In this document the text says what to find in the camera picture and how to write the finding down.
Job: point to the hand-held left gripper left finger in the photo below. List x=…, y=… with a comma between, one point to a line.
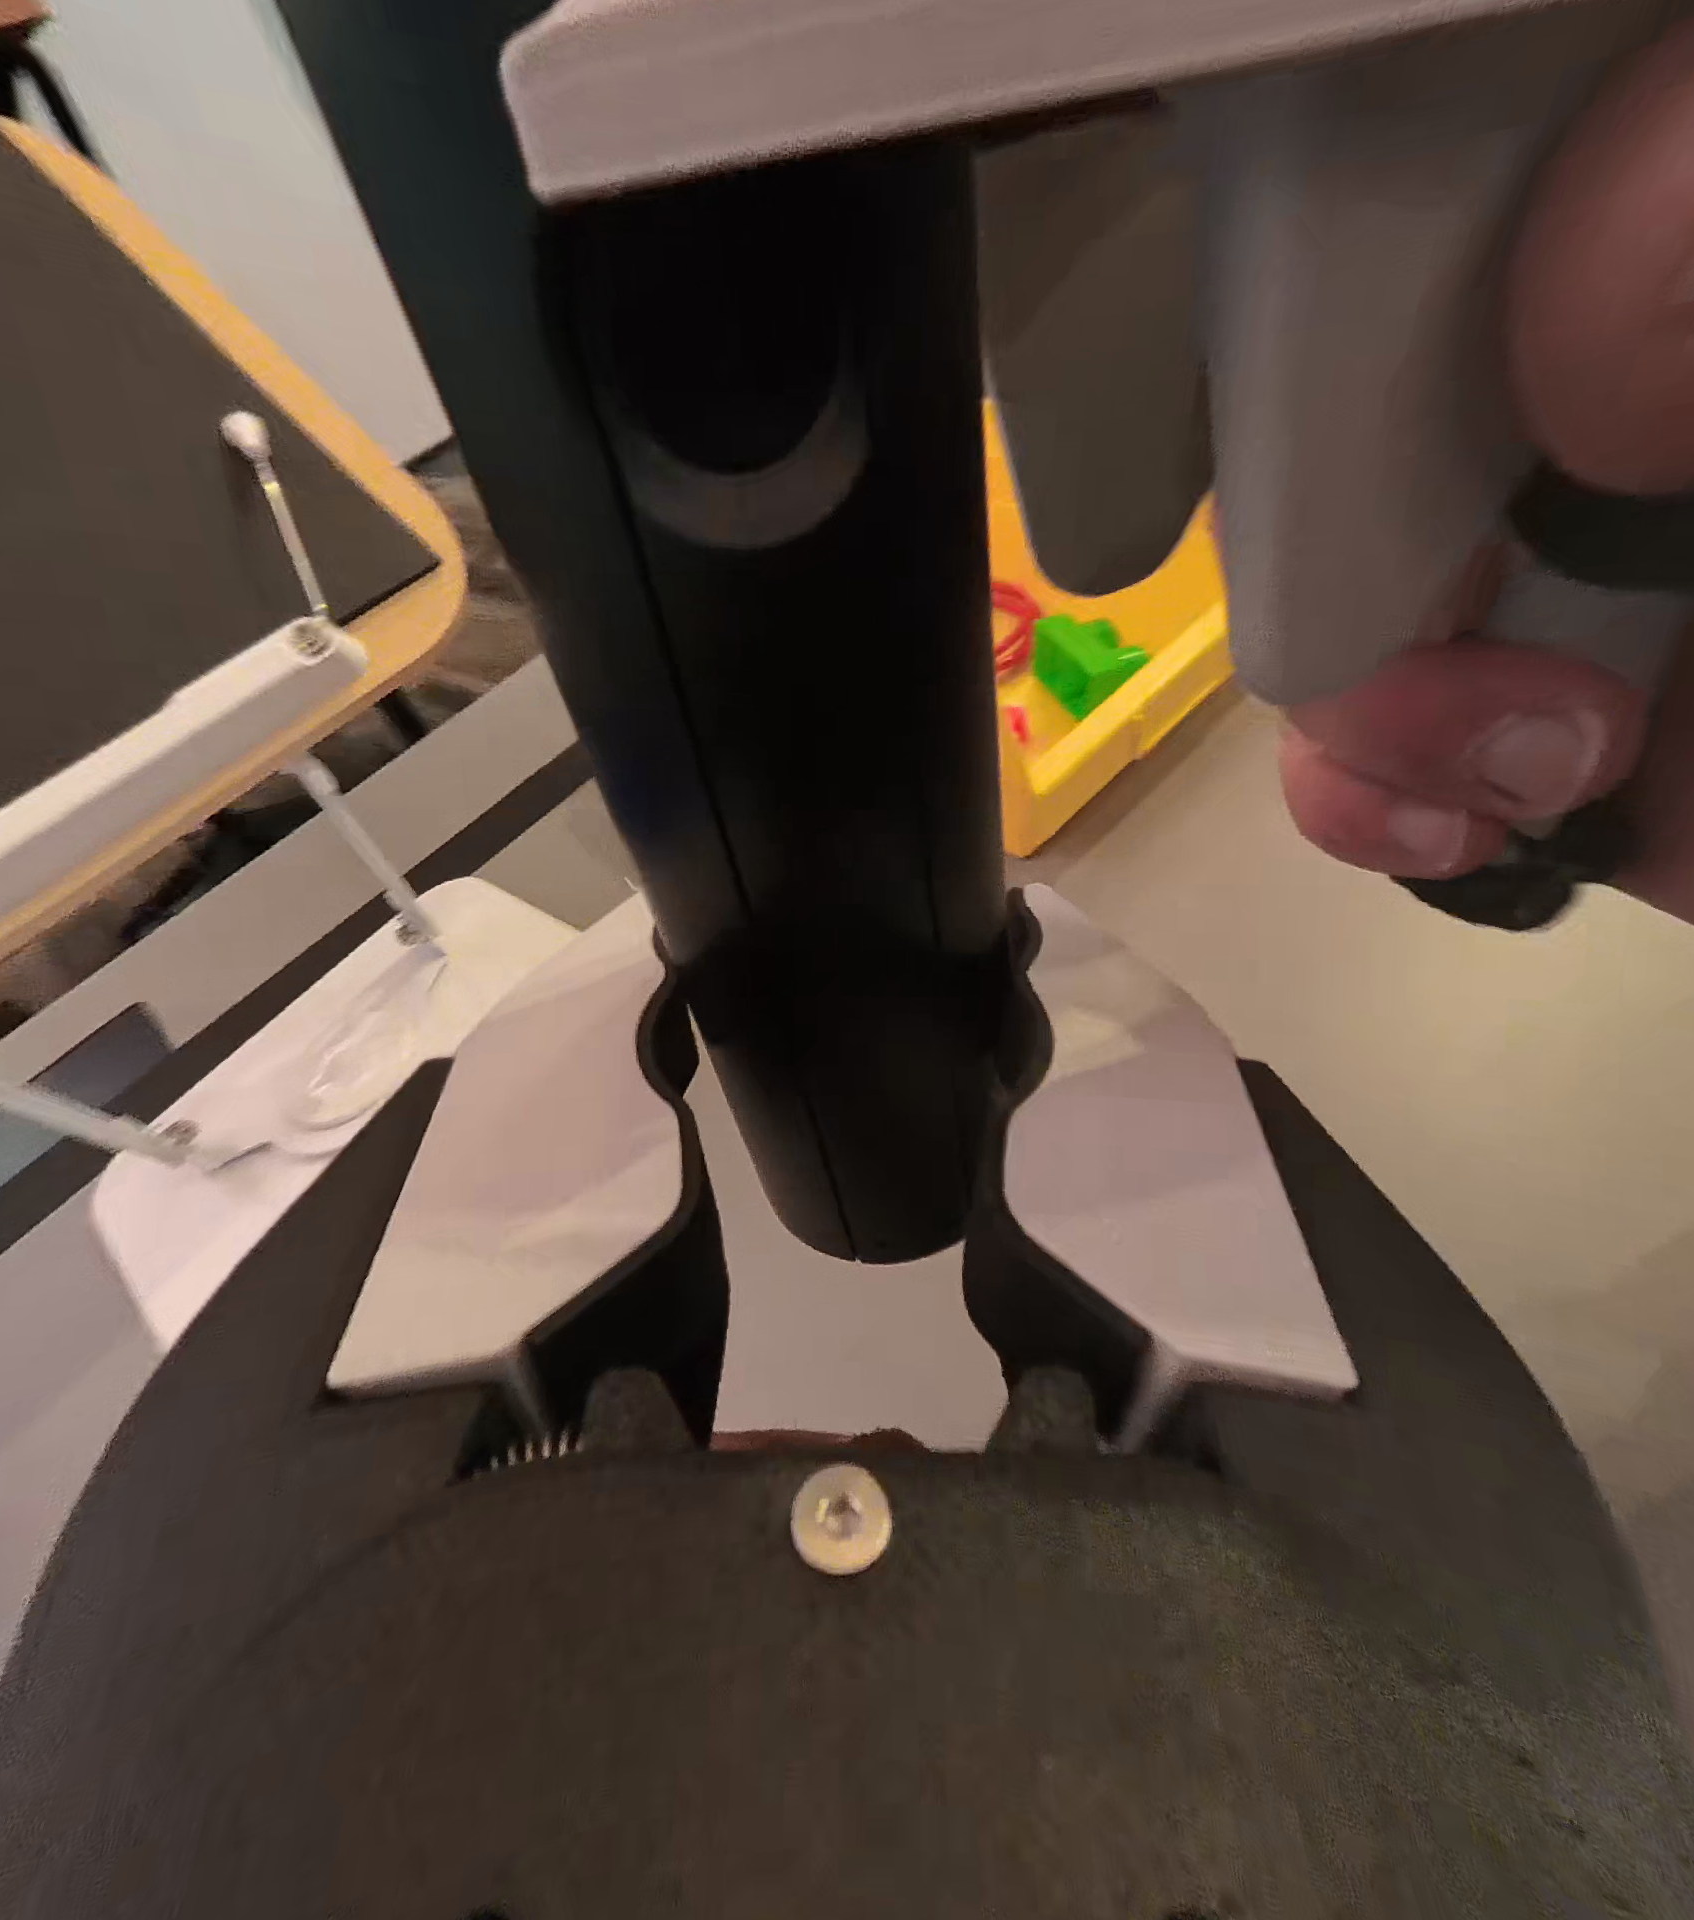
x=517, y=1185

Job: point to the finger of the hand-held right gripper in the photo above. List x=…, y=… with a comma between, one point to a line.
x=937, y=75

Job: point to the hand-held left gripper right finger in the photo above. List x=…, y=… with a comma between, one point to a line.
x=1177, y=1201

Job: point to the yellow plastic bin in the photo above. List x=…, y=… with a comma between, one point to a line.
x=1087, y=781

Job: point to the green plastic block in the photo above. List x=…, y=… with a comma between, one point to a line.
x=1087, y=668

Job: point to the white board stand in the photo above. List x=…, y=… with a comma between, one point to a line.
x=187, y=1244

